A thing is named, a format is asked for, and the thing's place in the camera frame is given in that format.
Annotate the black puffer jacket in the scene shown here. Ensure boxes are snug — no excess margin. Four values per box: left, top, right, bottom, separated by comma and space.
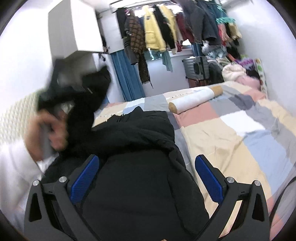
38, 68, 209, 240

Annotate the person's left hand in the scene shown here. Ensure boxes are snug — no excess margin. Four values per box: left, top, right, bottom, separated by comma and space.
25, 109, 68, 162

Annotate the white shirt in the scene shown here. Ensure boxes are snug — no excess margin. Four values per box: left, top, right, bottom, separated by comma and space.
0, 139, 58, 232

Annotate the patchwork pastel bed quilt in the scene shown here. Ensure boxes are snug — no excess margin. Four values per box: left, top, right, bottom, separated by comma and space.
92, 81, 296, 239

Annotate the cream quilted headboard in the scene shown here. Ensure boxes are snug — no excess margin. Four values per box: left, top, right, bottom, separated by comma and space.
0, 91, 40, 144

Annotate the white roll bolster pillow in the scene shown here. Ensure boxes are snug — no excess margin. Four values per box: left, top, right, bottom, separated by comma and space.
168, 86, 223, 114

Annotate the cream folded blanket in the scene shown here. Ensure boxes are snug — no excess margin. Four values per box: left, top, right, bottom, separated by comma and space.
222, 64, 247, 82

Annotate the blue curtain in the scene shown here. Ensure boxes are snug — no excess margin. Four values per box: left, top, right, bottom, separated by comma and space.
111, 50, 145, 101

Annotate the grey ribbed suitcase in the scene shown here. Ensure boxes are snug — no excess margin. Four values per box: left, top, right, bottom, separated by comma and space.
182, 56, 209, 80

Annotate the yellow fleece jacket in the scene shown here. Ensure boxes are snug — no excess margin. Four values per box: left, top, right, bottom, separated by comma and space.
142, 6, 167, 52

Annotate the green clip hanger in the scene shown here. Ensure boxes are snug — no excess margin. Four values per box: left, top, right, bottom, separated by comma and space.
216, 17, 235, 24

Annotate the dark denim jacket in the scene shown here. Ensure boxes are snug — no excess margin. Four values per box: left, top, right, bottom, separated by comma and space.
179, 1, 221, 45

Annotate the black strap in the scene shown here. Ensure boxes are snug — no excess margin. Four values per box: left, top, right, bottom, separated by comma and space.
269, 178, 296, 223

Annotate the grey wall cabinet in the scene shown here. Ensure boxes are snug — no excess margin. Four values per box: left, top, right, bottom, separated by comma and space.
47, 0, 123, 61

